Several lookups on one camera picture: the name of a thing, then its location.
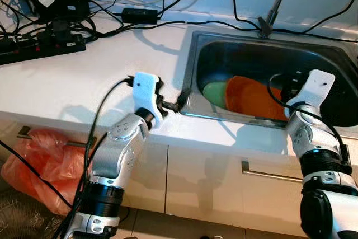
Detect orange round plate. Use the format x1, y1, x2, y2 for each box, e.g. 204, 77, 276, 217
224, 75, 293, 122

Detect green round plate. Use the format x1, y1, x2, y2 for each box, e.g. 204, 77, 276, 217
202, 80, 231, 109

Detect stainless steel sink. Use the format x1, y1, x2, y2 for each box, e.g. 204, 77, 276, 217
180, 29, 358, 129

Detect black power brick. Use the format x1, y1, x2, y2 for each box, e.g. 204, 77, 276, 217
121, 8, 159, 25

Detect white cabinet door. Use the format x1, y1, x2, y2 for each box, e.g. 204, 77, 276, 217
0, 121, 169, 217
165, 141, 305, 238

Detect black plug adapter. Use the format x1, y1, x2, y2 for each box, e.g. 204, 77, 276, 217
48, 20, 76, 43

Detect black power strip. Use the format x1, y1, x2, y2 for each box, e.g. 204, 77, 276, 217
0, 32, 87, 65

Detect black charger box white labels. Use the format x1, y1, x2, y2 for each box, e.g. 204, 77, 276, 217
25, 0, 90, 25

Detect orange plastic bag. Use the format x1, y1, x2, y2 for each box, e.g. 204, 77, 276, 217
0, 128, 93, 216

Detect dark grey woven bag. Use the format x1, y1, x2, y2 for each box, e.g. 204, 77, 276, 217
0, 189, 68, 239

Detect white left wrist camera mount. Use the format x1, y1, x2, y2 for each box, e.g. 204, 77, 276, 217
133, 72, 165, 130

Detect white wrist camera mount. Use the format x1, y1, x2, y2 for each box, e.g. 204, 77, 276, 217
285, 69, 337, 120
133, 72, 165, 130

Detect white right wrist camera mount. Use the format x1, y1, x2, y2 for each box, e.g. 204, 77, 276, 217
285, 69, 337, 120

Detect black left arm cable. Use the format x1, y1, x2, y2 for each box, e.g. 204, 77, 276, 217
56, 78, 136, 239

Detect black floor cable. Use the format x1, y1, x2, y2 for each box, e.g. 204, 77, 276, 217
0, 140, 73, 207

